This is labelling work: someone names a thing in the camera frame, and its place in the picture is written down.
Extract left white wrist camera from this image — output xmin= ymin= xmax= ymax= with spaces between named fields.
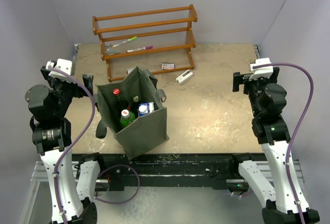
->
xmin=45 ymin=59 xmax=75 ymax=79

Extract green soda bottle yellow label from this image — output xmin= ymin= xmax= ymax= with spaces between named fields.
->
xmin=131 ymin=95 xmax=141 ymax=111

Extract Coca-Cola glass bottle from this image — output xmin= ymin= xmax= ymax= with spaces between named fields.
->
xmin=113 ymin=88 xmax=129 ymax=114

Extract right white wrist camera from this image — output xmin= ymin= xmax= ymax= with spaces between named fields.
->
xmin=249 ymin=58 xmax=273 ymax=81

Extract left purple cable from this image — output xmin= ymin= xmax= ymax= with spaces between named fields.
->
xmin=48 ymin=65 xmax=96 ymax=224

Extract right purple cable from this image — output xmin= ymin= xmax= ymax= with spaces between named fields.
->
xmin=254 ymin=63 xmax=315 ymax=224

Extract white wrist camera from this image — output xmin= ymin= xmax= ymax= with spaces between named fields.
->
xmin=45 ymin=59 xmax=75 ymax=79
xmin=249 ymin=58 xmax=273 ymax=81

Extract wooden three-tier rack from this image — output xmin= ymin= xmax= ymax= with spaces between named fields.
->
xmin=92 ymin=4 xmax=197 ymax=82

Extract grey-green canvas bag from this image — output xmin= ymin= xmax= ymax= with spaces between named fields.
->
xmin=94 ymin=66 xmax=169 ymax=160

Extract blue orange juice carton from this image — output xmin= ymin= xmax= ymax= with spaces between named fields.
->
xmin=138 ymin=102 xmax=157 ymax=117

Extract pink-capped marker pen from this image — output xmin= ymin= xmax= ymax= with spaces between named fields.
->
xmin=126 ymin=46 xmax=153 ymax=53

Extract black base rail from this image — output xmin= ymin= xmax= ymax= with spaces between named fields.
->
xmin=96 ymin=153 xmax=248 ymax=192

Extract green-capped marker pen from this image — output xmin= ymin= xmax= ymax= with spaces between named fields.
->
xmin=111 ymin=36 xmax=137 ymax=47

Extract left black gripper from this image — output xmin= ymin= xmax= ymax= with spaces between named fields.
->
xmin=40 ymin=68 xmax=92 ymax=117

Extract red white small box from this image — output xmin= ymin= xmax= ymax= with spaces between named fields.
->
xmin=127 ymin=67 xmax=135 ymax=74

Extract purple cable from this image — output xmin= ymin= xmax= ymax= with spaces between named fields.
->
xmin=48 ymin=65 xmax=96 ymax=224
xmin=254 ymin=63 xmax=315 ymax=224

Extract white stapler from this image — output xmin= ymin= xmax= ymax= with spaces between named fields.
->
xmin=175 ymin=70 xmax=193 ymax=84

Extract orange drink plastic bottle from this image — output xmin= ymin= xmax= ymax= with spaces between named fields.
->
xmin=120 ymin=109 xmax=136 ymax=128

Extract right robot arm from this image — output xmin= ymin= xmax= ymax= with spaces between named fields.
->
xmin=229 ymin=68 xmax=320 ymax=223

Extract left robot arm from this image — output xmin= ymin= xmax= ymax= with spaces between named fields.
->
xmin=25 ymin=66 xmax=96 ymax=223

